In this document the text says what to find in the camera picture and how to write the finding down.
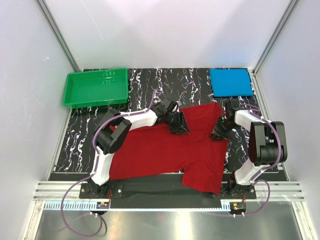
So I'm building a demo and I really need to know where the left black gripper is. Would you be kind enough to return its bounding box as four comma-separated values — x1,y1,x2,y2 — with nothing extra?
164,111,190,137

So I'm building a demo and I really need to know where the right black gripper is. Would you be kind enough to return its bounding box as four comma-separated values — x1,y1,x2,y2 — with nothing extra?
208,116,238,142

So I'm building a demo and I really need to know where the red t shirt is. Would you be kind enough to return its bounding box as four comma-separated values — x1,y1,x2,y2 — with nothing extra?
109,102,228,194

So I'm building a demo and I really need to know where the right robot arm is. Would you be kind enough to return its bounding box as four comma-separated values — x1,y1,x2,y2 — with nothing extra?
209,99,288,199

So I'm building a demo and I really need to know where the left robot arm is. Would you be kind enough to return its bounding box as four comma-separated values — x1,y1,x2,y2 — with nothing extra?
87,98,190,198

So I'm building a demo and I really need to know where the folded blue t shirt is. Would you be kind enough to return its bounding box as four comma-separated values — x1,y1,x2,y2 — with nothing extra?
209,68,253,97

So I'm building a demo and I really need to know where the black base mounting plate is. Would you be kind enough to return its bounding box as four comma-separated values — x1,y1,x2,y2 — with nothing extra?
79,173,257,209

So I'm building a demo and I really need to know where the right small connector board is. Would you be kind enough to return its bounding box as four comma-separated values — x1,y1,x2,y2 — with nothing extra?
230,202,247,212

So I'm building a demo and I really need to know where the small connector board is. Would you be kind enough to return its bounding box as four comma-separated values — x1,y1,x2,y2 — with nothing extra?
230,202,247,212
96,201,110,209

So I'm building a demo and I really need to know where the green plastic tray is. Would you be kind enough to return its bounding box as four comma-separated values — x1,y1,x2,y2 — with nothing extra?
62,68,129,109

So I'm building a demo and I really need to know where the left small connector board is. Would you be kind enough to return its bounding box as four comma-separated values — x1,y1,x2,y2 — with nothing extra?
96,201,110,209

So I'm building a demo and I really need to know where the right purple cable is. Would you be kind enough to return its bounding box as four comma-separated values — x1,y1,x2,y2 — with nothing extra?
217,102,282,216

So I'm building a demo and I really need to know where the purple cable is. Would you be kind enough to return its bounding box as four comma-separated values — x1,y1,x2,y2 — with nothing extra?
217,102,282,216
59,89,171,237

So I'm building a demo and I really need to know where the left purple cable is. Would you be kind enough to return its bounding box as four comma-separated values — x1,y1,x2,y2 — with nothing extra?
59,89,171,237

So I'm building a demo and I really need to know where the right aluminium corner post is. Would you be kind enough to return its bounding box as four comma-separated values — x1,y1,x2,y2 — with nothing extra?
252,0,301,76

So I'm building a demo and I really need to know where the aluminium corner post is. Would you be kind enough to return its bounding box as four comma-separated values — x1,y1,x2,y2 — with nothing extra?
35,0,81,72
252,0,301,76

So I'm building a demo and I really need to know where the left aluminium corner post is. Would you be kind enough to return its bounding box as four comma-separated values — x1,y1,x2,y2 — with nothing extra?
35,0,81,72

